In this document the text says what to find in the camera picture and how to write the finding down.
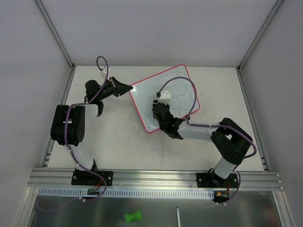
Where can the white pen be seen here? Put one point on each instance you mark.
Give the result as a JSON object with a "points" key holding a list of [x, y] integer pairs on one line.
{"points": [[178, 217]]}

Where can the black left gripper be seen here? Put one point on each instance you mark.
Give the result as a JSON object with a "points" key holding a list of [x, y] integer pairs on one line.
{"points": [[115, 86]]}

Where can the white slotted cable duct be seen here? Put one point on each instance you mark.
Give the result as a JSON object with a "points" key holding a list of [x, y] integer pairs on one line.
{"points": [[127, 193]]}

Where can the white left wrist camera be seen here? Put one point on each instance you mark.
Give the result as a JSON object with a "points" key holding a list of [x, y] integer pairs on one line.
{"points": [[104, 71]]}

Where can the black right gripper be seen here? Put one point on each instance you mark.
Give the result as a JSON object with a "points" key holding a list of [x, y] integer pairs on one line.
{"points": [[155, 104]]}

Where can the aluminium frame post left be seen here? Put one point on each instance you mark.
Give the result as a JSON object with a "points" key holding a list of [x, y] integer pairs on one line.
{"points": [[46, 17]]}

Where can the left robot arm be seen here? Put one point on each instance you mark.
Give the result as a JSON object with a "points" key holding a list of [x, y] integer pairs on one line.
{"points": [[70, 121]]}

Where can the aluminium mounting rail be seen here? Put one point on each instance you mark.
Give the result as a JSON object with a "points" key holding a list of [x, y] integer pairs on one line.
{"points": [[151, 179]]}

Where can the aluminium frame post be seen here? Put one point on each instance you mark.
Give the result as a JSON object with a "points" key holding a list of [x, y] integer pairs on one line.
{"points": [[46, 17], [266, 23]]}

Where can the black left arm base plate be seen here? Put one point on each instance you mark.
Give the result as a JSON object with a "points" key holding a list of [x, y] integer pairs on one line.
{"points": [[84, 178]]}

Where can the pink framed whiteboard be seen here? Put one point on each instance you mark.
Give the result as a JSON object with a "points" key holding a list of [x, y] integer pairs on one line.
{"points": [[182, 95]]}

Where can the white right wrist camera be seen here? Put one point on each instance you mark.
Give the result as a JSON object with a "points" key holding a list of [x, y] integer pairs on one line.
{"points": [[164, 97]]}

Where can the green dog bone toy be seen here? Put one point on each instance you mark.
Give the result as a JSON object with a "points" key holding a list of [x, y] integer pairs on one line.
{"points": [[134, 216]]}

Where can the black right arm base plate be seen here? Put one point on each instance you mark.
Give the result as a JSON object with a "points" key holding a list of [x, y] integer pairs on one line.
{"points": [[211, 180]]}

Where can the aluminium frame post right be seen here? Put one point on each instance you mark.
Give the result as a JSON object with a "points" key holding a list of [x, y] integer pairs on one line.
{"points": [[266, 23]]}

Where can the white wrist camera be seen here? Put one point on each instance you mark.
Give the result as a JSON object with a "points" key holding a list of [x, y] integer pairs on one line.
{"points": [[104, 71], [164, 97]]}

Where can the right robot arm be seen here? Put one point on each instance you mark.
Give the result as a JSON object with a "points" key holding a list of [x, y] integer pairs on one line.
{"points": [[232, 142]]}

